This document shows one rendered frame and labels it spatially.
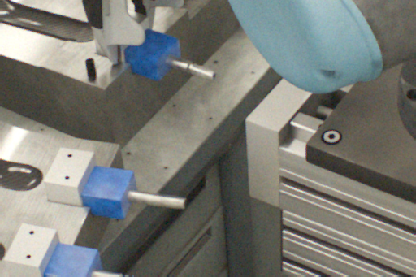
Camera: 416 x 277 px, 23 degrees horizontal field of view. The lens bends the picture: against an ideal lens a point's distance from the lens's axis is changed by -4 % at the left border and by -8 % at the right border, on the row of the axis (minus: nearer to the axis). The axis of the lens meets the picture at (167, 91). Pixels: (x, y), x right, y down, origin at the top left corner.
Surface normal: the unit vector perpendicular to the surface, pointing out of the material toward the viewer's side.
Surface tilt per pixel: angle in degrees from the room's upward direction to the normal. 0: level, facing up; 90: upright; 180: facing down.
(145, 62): 90
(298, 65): 96
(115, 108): 90
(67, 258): 0
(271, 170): 90
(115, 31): 79
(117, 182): 0
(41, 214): 0
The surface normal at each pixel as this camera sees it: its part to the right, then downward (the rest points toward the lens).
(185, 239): 0.83, 0.29
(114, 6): -0.56, 0.41
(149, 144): -0.10, -0.77
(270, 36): -0.85, 0.47
